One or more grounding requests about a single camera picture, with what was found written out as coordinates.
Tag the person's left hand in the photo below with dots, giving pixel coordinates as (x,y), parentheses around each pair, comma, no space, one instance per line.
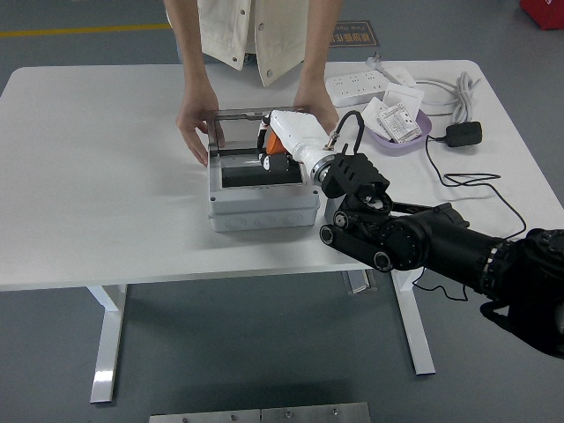
(319,103)

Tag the person's right hand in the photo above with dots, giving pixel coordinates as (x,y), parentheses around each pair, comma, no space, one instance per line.
(196,119)

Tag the robot right hand white shell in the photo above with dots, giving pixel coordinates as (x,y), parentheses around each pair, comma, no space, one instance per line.
(295,130)

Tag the orange cylinder battery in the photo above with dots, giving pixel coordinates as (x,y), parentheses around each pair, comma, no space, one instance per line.
(273,142)

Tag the hinged clear box lid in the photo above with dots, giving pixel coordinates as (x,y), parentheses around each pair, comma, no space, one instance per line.
(238,113)

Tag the grey plastic junction box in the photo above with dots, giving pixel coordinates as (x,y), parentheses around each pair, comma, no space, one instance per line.
(264,207)

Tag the person's left forearm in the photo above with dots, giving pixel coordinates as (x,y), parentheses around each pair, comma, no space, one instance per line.
(319,48)

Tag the person's right forearm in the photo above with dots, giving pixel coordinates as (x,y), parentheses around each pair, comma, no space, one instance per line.
(189,48)

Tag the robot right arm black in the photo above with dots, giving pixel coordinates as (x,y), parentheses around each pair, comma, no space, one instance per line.
(440,242)

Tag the grey block battery holder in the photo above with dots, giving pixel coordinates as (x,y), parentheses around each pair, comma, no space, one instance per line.
(330,208)

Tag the small white plastic box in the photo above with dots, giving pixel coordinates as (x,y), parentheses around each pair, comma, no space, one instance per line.
(401,76)

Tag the white power strip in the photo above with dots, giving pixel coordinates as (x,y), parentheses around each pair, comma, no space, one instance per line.
(352,86)

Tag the white power strip plug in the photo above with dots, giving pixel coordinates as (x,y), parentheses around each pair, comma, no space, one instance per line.
(375,61)

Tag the brown floor sign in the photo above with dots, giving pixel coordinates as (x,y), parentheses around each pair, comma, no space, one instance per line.
(357,37)

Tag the bagged socket panel with label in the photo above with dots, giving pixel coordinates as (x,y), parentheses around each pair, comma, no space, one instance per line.
(398,123)

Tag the purple plastic tray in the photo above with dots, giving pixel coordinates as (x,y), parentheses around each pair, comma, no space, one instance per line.
(396,150)

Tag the black power adapter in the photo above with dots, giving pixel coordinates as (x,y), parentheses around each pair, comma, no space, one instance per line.
(465,134)

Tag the metal floor outlet plate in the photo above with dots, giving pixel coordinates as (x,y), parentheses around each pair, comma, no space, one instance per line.
(359,282)

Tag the white table leg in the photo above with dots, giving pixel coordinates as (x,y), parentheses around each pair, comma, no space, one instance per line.
(416,335)
(108,343)

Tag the red object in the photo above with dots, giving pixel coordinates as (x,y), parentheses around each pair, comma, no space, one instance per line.
(544,13)

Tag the grey metal plate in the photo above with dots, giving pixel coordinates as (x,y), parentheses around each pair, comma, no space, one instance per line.
(315,413)
(205,417)

